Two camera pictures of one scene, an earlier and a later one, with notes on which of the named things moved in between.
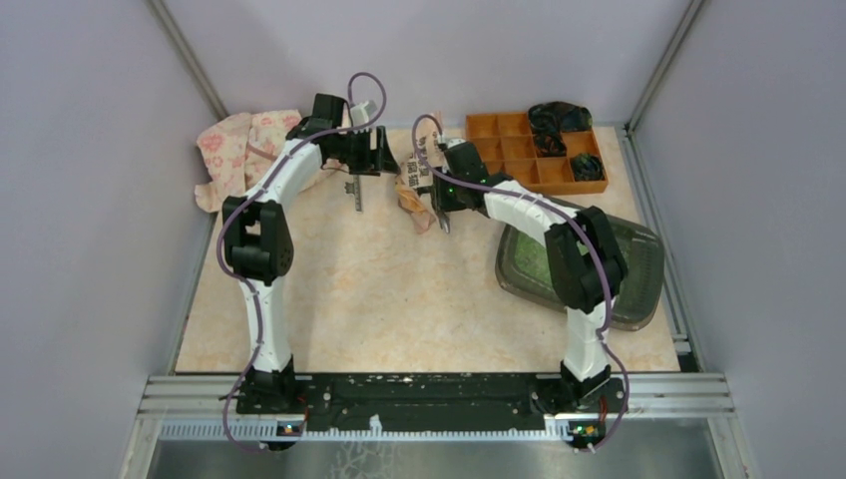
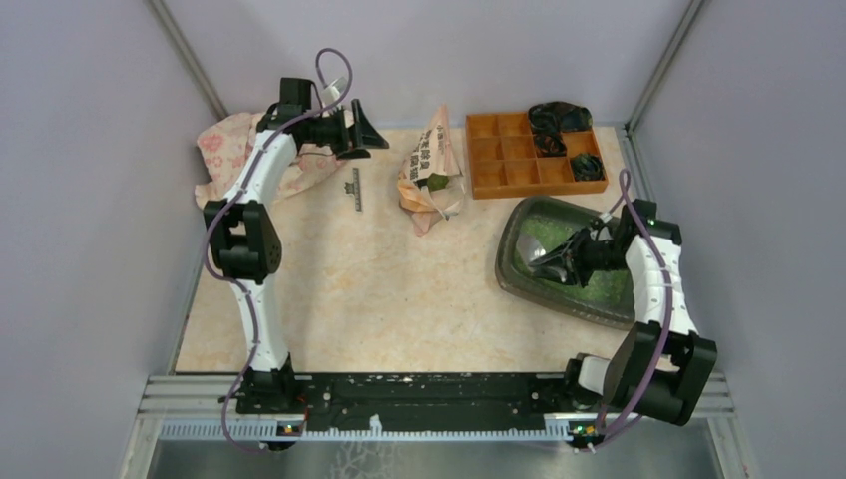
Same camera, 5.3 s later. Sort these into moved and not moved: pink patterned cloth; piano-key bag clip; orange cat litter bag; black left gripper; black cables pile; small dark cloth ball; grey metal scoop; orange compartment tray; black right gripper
Moved: black left gripper; grey metal scoop; black right gripper
Not moved: black cables pile; pink patterned cloth; piano-key bag clip; orange compartment tray; small dark cloth ball; orange cat litter bag
